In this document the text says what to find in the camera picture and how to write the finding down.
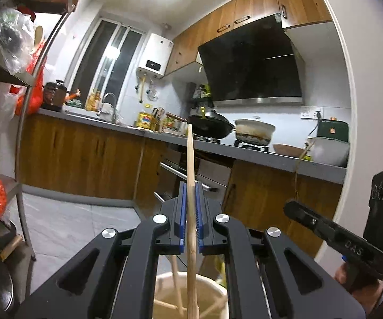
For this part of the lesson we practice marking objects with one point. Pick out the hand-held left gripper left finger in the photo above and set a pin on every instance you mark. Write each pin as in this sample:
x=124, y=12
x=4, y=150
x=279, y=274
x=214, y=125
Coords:
x=181, y=219

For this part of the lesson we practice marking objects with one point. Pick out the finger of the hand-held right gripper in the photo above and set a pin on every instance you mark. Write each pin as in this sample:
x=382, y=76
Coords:
x=307, y=217

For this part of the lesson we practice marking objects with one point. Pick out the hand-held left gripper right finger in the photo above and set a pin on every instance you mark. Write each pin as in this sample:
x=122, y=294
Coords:
x=202, y=219

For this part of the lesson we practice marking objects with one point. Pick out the wooden chopstick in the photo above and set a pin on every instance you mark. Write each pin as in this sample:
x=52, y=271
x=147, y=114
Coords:
x=216, y=305
x=191, y=172
x=166, y=305
x=177, y=282

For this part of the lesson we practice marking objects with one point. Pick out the cream ceramic utensil holder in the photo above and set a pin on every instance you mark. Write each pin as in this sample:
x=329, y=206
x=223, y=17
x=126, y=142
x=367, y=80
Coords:
x=208, y=284

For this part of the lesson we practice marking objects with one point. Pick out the person's right hand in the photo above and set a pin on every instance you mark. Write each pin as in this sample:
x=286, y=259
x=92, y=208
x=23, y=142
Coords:
x=341, y=274

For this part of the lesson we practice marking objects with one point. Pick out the steel built-in drawer cabinet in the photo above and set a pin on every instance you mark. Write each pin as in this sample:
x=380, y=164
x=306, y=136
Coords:
x=211, y=172

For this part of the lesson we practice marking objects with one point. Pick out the wooden cabinet side panel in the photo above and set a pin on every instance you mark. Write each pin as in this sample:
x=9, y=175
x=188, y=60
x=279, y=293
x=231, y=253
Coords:
x=261, y=199

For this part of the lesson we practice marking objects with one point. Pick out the grey kitchen countertop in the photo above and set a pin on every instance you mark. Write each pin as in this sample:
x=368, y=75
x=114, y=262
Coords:
x=277, y=166

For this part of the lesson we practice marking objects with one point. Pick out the white appliance pot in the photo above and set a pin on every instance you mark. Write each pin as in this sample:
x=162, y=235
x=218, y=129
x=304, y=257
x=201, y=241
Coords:
x=331, y=153

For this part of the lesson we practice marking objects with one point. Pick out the brown bowl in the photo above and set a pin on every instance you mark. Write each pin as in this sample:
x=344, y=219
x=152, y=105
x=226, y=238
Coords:
x=287, y=151

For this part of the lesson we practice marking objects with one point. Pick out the black gas stove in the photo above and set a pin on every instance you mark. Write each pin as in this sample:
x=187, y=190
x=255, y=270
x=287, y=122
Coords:
x=248, y=145

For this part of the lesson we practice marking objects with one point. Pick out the green kitchen appliance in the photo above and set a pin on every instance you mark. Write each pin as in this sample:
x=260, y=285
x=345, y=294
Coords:
x=332, y=129

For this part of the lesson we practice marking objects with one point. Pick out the condiment rack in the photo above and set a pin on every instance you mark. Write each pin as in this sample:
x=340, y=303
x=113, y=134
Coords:
x=173, y=124

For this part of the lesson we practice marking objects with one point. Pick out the black wok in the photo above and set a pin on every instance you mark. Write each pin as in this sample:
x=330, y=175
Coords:
x=211, y=124

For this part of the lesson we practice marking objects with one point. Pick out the white ceramic cooking pot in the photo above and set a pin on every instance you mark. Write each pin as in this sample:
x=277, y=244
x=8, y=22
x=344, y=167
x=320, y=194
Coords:
x=254, y=128

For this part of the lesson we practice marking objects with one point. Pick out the yellow cooking oil bottle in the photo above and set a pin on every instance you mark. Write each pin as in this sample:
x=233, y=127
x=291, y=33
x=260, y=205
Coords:
x=145, y=121

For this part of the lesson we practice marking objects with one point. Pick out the wooden lower cabinets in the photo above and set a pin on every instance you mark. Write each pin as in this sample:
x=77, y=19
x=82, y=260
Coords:
x=78, y=159

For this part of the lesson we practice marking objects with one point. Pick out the corner rack with bottles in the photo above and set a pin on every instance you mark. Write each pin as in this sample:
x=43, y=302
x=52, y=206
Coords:
x=199, y=94

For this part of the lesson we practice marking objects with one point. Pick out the metal faucet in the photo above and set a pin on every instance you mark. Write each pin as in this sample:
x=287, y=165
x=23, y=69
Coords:
x=106, y=96

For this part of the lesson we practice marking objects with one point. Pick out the yellow drink bottles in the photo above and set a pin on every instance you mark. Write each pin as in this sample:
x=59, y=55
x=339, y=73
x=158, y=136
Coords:
x=93, y=101

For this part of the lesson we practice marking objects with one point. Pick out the black range hood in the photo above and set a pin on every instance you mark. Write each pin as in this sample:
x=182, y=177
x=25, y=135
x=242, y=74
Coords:
x=248, y=66

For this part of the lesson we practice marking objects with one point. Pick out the orange item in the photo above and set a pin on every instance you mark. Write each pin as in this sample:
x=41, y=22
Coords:
x=72, y=95

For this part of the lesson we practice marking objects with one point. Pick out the white water heater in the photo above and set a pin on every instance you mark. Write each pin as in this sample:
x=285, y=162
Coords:
x=154, y=53

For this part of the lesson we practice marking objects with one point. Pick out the metal shelf rack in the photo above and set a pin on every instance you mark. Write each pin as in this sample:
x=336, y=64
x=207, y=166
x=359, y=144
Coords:
x=18, y=172

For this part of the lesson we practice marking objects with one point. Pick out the sliding window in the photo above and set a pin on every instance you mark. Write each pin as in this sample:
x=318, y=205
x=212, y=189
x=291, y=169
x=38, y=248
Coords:
x=91, y=63

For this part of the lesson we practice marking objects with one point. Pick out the hanging red plastic bag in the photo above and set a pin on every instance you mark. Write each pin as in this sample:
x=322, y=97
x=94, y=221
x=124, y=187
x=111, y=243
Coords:
x=35, y=89

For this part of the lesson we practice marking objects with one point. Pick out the white plastic bag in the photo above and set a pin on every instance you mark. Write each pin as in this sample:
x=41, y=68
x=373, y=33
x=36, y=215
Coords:
x=5, y=106

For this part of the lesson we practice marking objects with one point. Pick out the round wooden board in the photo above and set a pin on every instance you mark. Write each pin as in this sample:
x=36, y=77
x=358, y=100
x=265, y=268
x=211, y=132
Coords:
x=38, y=35

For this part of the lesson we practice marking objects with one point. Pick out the clear plastic bag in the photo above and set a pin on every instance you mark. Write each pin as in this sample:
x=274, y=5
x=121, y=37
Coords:
x=8, y=40

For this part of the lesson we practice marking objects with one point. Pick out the wall socket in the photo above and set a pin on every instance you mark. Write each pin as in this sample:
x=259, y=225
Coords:
x=311, y=113

